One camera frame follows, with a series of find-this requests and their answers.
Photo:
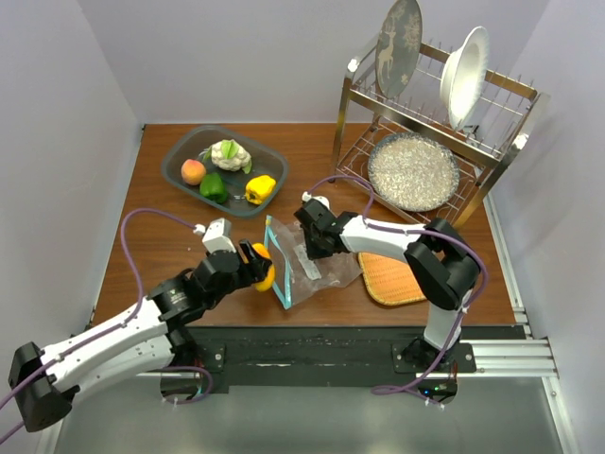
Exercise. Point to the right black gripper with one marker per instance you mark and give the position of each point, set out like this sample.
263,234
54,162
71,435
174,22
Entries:
313,253

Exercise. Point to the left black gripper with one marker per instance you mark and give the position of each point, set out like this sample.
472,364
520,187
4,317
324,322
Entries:
252,270

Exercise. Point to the orange fake fruit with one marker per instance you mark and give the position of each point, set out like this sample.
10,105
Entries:
268,269

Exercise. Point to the clear zip top bag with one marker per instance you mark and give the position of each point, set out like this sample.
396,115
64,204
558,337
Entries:
298,278

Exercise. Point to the yellow fake bell pepper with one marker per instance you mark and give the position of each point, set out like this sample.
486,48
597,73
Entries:
258,189

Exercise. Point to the green fake vegetable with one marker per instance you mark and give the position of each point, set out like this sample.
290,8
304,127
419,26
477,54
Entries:
213,189

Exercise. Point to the fake brown egg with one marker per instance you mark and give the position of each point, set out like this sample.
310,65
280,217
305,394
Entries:
192,172

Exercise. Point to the white fake cauliflower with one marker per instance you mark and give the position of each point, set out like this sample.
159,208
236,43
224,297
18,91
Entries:
228,155

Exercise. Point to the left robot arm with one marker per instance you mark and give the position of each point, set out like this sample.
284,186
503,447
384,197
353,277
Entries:
47,382

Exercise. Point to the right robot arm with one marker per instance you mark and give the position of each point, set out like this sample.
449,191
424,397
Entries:
449,273

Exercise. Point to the woven bamboo tray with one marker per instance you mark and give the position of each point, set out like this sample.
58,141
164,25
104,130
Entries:
388,281

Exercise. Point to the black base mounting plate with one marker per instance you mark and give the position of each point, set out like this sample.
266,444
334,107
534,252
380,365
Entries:
329,356

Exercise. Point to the clear glass container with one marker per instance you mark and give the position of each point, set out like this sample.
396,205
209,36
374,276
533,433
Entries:
264,161

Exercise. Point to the speckled blue rimmed plate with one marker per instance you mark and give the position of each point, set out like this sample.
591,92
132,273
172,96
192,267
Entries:
412,172

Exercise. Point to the metal dish rack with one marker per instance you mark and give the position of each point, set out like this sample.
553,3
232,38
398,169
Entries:
494,135

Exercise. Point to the grey reindeer plate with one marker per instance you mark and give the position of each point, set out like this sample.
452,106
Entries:
398,47

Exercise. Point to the white bowl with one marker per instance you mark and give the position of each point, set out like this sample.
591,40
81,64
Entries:
463,75

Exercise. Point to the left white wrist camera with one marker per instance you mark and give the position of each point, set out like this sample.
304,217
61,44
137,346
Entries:
217,237

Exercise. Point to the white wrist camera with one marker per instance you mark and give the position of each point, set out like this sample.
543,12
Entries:
217,237
306,197

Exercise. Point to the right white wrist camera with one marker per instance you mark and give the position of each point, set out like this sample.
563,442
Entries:
306,197

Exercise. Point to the aluminium frame rail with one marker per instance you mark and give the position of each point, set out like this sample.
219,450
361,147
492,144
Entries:
510,404

